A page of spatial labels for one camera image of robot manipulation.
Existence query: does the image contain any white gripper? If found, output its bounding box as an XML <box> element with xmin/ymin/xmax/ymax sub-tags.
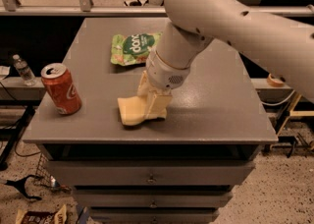
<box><xmin>137</xmin><ymin>50</ymin><xmax>190</xmax><ymax>120</ymax></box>

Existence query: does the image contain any yellow sponge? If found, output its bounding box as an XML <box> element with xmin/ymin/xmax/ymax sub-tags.
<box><xmin>118</xmin><ymin>96</ymin><xmax>146</xmax><ymax>126</ymax></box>

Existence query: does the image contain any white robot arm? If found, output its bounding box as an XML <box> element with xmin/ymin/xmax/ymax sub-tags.
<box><xmin>138</xmin><ymin>0</ymin><xmax>314</xmax><ymax>119</ymax></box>

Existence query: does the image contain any orange soda can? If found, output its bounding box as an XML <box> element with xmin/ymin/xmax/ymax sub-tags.
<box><xmin>41</xmin><ymin>63</ymin><xmax>81</xmax><ymax>115</ymax></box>

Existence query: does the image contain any green chip bag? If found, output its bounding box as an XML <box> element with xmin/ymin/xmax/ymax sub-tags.
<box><xmin>111</xmin><ymin>32</ymin><xmax>162</xmax><ymax>66</ymax></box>

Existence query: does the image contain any grey drawer cabinet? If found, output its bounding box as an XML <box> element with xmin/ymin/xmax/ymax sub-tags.
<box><xmin>24</xmin><ymin>18</ymin><xmax>276</xmax><ymax>224</ymax></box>

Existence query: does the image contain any clear plastic water bottle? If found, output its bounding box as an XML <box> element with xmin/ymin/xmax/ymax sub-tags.
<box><xmin>13</xmin><ymin>54</ymin><xmax>36</xmax><ymax>86</ymax></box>

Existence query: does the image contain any tape roll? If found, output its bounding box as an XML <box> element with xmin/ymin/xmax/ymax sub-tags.
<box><xmin>267</xmin><ymin>74</ymin><xmax>285</xmax><ymax>87</ymax></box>

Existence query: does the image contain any brown snack bag on floor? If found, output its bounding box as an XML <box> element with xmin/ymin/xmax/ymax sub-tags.
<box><xmin>15</xmin><ymin>205</ymin><xmax>67</xmax><ymax>224</ymax></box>

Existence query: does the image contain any black tool on floor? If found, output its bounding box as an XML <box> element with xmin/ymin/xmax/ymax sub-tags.
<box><xmin>0</xmin><ymin>175</ymin><xmax>41</xmax><ymax>200</ymax></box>

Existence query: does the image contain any wire basket on floor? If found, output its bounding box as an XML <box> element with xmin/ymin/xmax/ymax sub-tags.
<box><xmin>34</xmin><ymin>154</ymin><xmax>59</xmax><ymax>190</ymax></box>

